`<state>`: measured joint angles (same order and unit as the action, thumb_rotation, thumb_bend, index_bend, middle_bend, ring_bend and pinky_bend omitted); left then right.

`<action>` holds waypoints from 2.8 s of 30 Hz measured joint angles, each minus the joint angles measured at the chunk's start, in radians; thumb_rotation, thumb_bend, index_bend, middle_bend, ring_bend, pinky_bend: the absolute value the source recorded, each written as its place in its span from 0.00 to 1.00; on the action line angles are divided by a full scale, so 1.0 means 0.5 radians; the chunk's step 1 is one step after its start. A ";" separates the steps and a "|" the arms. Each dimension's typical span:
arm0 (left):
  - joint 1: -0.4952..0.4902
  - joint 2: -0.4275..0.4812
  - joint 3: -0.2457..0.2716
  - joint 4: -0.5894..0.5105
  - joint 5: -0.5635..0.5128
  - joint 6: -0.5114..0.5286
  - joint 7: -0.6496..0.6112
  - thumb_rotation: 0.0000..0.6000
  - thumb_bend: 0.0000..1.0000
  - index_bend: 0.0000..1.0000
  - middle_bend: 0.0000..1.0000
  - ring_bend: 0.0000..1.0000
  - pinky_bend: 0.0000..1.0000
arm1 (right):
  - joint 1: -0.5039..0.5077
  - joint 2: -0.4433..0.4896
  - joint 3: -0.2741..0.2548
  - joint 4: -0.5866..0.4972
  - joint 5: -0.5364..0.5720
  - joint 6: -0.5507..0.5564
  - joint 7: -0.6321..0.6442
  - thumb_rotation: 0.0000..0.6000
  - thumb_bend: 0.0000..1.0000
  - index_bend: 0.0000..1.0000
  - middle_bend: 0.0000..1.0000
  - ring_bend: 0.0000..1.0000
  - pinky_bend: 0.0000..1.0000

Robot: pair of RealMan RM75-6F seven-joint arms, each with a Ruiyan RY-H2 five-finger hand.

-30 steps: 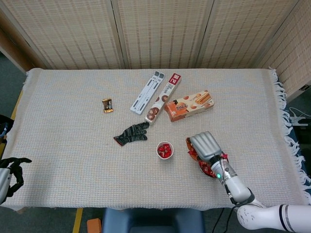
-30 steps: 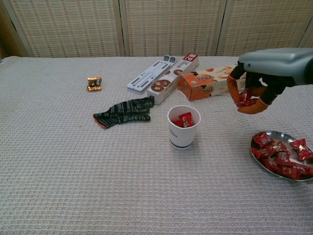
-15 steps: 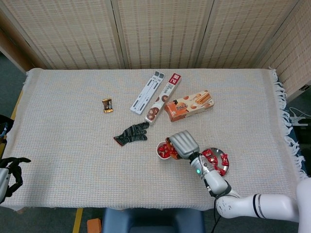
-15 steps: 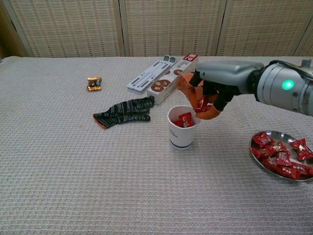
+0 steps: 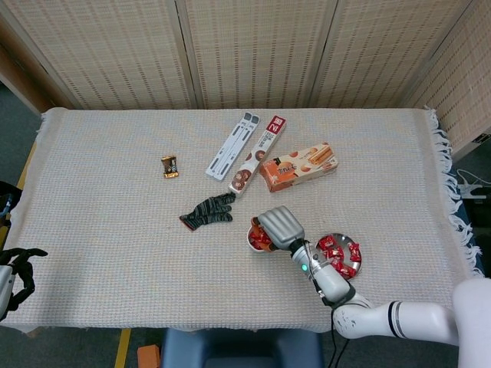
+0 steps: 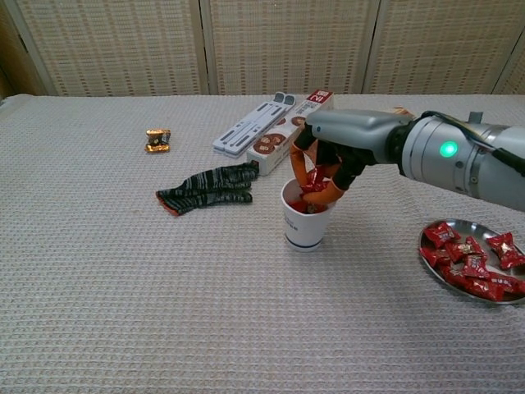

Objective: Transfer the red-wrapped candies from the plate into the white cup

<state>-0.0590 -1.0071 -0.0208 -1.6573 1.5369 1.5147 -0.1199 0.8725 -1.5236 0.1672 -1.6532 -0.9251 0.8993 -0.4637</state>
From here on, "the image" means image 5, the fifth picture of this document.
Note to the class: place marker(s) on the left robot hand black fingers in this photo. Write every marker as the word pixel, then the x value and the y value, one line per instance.
pixel 4 283

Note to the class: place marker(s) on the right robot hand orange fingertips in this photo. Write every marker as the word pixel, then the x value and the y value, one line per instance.
pixel 284 228

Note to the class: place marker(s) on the white paper cup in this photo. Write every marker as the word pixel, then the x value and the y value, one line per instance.
pixel 247 238

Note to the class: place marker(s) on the metal bowl of red candies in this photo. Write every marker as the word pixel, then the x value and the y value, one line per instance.
pixel 345 237

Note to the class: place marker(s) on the orange wafer roll box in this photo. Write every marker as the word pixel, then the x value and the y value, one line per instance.
pixel 299 166

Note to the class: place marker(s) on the black grey knit glove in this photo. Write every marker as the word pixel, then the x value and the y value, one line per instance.
pixel 207 211

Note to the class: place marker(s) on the long white cookie box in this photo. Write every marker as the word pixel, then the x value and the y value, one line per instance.
pixel 261 147

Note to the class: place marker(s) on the person in dark clothes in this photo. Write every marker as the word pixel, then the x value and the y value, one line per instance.
pixel 9 189

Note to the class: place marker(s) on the white grey folding stand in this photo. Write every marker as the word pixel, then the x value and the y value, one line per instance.
pixel 230 149

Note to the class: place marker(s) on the beige woven tablecloth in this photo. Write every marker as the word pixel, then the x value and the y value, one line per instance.
pixel 115 230

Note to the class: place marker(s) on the blue padded seat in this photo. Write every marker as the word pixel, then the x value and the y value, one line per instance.
pixel 241 349

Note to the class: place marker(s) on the brown gold snack packet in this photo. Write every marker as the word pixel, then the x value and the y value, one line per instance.
pixel 170 166

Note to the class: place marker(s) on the orange block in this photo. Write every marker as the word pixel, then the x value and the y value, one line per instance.
pixel 149 356

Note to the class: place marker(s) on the bamboo folding screen panel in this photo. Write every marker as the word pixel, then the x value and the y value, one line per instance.
pixel 383 53
pixel 468 96
pixel 23 69
pixel 261 53
pixel 115 53

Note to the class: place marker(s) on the white plastic bracket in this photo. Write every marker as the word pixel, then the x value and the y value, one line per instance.
pixel 470 189

